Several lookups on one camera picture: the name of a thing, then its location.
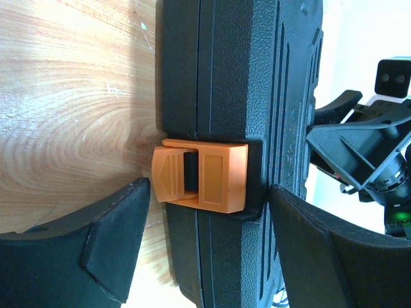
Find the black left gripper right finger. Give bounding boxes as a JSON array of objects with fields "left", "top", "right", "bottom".
[{"left": 269, "top": 185, "right": 410, "bottom": 307}]

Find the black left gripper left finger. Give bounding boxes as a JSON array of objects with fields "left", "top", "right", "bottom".
[{"left": 1, "top": 178, "right": 150, "bottom": 307}]

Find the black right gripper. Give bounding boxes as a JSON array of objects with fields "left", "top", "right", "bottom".
[{"left": 307, "top": 90, "right": 410, "bottom": 207}]

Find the black plastic tool case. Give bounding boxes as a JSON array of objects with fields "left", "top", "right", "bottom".
[{"left": 152, "top": 1, "right": 323, "bottom": 307}]

